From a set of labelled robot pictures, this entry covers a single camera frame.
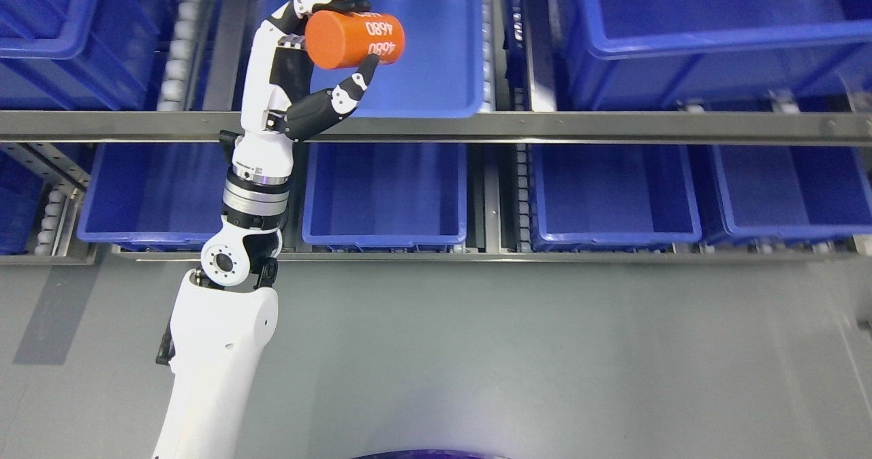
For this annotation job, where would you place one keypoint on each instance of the metal shelf front rail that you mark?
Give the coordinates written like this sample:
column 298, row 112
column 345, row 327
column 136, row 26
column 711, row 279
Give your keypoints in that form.
column 730, row 128

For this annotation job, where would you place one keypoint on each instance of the white roller track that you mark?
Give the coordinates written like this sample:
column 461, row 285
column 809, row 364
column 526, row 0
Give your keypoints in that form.
column 178, row 70
column 489, row 101

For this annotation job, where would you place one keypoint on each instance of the orange cylindrical capacitor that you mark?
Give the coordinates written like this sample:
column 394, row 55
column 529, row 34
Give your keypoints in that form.
column 338, row 41

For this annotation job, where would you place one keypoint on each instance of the blue bin lower centre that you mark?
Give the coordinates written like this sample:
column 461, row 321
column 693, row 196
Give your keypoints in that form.
column 385, row 196

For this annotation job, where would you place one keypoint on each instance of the large blue bin upper right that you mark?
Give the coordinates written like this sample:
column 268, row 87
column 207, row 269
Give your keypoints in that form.
column 654, row 54

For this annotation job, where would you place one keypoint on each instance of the white roller track right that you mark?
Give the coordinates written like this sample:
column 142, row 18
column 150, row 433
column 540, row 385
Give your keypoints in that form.
column 489, row 101

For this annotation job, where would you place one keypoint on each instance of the blue bin far right lower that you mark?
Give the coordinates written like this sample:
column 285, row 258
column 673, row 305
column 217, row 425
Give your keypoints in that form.
column 788, row 194

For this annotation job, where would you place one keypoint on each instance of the shallow blue tray bin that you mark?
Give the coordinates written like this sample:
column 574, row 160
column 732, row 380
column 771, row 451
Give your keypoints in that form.
column 441, row 71

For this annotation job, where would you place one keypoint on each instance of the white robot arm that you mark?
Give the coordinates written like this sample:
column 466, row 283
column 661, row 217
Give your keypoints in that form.
column 225, row 312

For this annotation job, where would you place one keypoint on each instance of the white roller track left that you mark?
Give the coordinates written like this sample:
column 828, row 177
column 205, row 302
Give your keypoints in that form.
column 178, row 70

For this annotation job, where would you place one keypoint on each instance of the blue bin upper left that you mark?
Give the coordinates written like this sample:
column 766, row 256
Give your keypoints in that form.
column 81, row 54

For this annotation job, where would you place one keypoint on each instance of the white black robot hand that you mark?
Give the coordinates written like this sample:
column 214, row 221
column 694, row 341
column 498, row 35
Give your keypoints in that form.
column 279, row 108

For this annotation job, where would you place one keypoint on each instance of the blue bin far left lower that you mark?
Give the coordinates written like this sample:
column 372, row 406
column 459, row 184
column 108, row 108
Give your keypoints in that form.
column 21, row 196

